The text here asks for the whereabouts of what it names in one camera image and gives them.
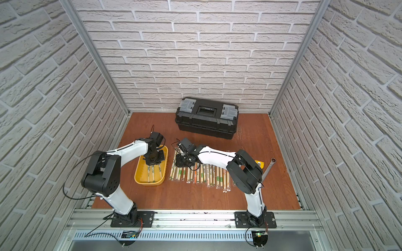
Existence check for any twelfth chopsticks pair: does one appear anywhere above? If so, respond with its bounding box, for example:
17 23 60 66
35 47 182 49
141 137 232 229
182 168 187 181

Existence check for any eleventh chopsticks pair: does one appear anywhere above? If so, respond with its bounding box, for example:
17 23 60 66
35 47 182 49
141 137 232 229
186 168 192 184

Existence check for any thirteenth chopsticks pair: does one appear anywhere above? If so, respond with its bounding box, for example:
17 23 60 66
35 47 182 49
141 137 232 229
176 167 183 181

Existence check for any yellow plastic storage box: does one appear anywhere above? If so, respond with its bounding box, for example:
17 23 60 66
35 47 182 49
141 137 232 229
135 146 169 186

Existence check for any fourteenth chopsticks pair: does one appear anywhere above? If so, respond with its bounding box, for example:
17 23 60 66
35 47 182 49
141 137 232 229
169 151 177 181

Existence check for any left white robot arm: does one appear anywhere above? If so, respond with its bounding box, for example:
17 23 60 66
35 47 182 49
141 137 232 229
81 137 164 223

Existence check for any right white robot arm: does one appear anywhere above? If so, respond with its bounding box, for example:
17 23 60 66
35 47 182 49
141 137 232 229
175 142 266 225

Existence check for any black plastic toolbox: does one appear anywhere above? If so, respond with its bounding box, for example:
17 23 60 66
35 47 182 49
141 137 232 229
175 97 239 140

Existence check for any yellow tape measure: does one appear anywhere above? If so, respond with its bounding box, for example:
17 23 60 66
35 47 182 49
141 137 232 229
255 160 264 169

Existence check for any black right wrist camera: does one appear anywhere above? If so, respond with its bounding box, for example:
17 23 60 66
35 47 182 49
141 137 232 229
178 138 197 154

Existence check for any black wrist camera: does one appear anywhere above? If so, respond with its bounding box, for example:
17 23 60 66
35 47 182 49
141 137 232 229
148 132 164 147
178 138 197 154

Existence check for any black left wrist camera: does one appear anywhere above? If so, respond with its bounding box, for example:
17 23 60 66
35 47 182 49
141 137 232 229
148 132 164 147

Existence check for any metal wrench yellow handle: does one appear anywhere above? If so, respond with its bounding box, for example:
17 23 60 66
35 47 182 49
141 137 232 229
262 158 276 182

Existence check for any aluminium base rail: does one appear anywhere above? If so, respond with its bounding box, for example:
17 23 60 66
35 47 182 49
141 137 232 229
55 209 330 251

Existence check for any aluminium frame post right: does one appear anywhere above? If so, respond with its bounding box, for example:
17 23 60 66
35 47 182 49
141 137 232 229
269 0 331 118

